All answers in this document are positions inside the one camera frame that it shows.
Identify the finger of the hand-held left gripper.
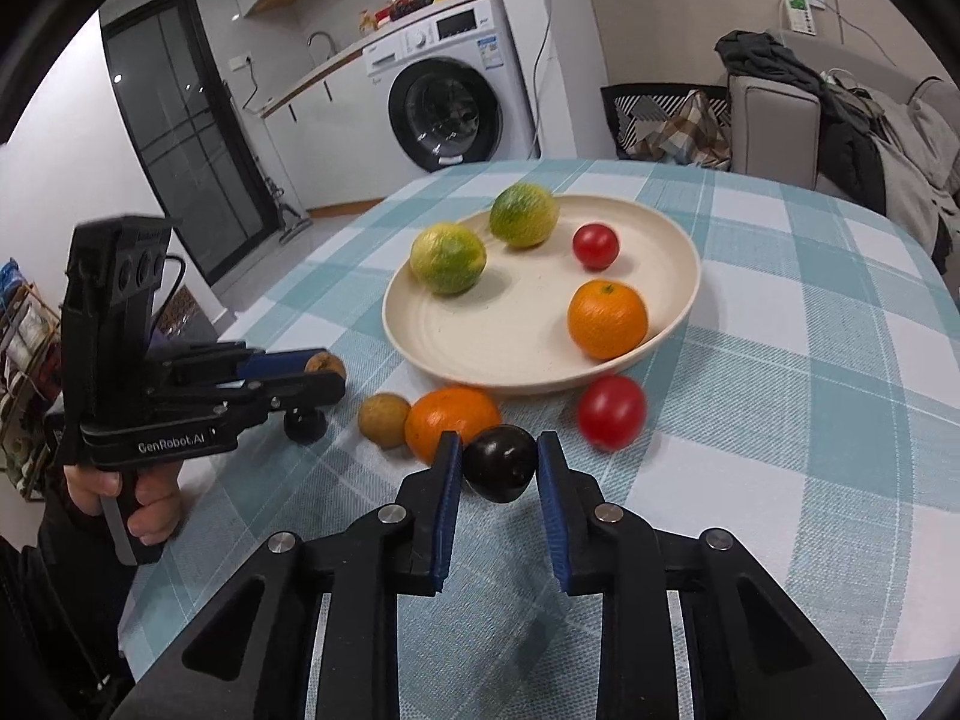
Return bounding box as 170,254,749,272
217,371,347,421
225,349,331,380

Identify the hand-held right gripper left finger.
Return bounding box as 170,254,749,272
112,431,464,720

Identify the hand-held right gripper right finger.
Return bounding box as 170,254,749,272
535,431,890,720

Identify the dark purple plum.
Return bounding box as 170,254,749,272
460,424,539,505
283,405,328,442

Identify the orange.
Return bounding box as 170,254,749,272
405,385,502,466
567,279,649,361

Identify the red tomato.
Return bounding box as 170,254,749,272
577,375,647,452
572,223,620,271

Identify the cream round plate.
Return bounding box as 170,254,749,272
382,194,703,397

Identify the yellow-green citrus fruit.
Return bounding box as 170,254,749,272
489,181,560,249
409,223,487,296

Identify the person's left forearm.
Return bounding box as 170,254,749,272
0,499,151,720

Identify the person's left hand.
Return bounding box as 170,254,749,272
64,457,185,545

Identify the brown patterned mat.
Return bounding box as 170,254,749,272
157,285,218,338

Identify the storage rack with bags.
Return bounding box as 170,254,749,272
0,259,65,500

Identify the floor mop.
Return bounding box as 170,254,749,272
262,176,310,242

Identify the dark glass door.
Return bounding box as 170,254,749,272
101,0,275,286

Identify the white kitchen cabinet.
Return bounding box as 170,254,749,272
259,37,391,215

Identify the teal checked tablecloth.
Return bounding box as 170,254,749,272
116,157,960,720

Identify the white washing machine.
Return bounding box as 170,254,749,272
364,0,537,173

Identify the checked cloth bag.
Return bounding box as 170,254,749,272
622,90,732,166

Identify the black patterned chair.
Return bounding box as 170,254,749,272
600,82,732,162

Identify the grey sofa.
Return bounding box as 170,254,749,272
727,26,960,278

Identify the dark clothes pile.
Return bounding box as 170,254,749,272
714,30,890,218

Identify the grey garment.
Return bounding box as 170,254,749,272
862,86,960,275

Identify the black hanging cable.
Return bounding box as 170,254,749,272
525,0,557,160

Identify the white wall control panel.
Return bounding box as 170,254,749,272
780,0,820,35

